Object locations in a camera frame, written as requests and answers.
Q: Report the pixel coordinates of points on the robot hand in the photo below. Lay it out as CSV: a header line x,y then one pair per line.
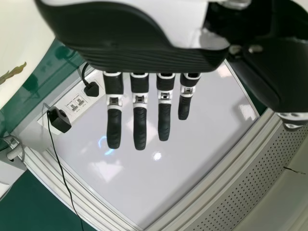
x,y
134,29

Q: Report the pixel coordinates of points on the white plate brown leaf pattern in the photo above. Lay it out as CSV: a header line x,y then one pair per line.
x,y
19,36

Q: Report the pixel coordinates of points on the white socket strip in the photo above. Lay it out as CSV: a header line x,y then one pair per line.
x,y
77,103

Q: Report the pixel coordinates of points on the black power adapter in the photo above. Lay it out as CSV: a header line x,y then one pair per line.
x,y
60,120

